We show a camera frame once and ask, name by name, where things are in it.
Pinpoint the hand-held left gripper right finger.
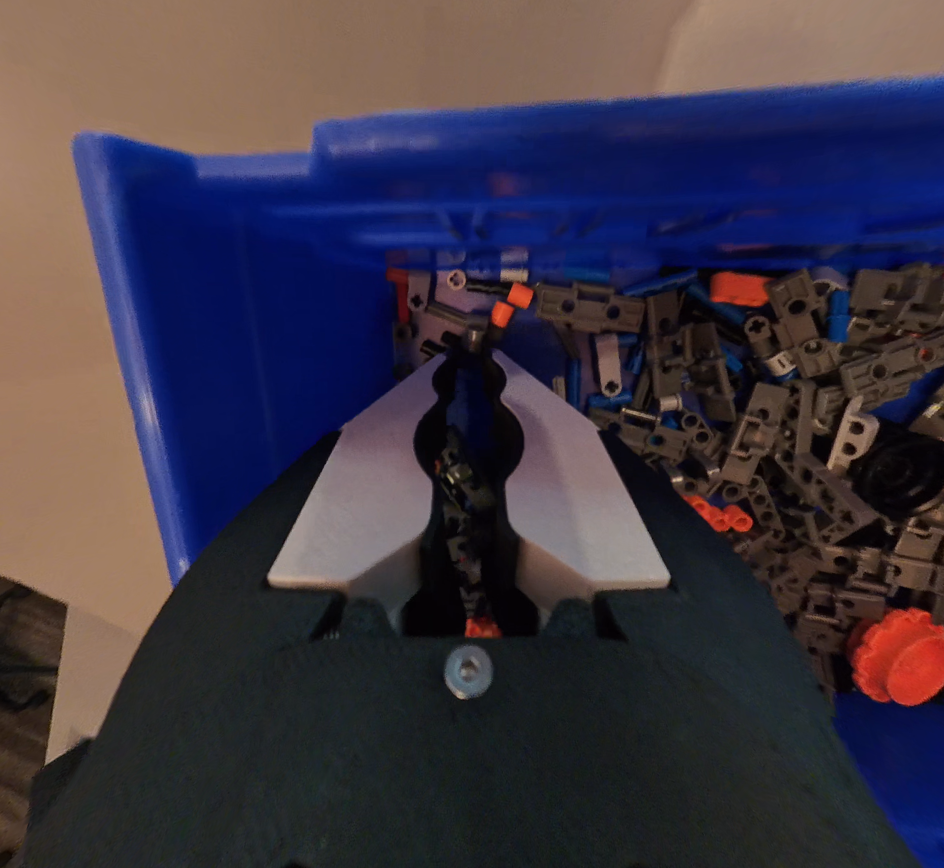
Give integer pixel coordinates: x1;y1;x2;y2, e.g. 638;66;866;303
488;350;672;629

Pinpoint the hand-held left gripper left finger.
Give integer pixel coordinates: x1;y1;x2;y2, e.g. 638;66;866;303
267;355;452;634

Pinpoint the small orange pin hub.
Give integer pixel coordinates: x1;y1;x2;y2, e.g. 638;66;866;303
682;495;755;533

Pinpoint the blue plastic storage bin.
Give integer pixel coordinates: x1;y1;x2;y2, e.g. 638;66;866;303
71;75;944;868

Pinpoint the pile of grey building pieces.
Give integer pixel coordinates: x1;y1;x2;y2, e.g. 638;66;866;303
387;263;944;707

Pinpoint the orange sprocket wheel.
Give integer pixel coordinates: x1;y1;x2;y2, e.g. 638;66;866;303
847;606;944;707

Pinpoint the orange flat short beam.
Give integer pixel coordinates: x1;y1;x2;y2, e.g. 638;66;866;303
709;270;771;308

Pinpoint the black round wheel hub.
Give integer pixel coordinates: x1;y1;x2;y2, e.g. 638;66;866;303
848;433;944;522

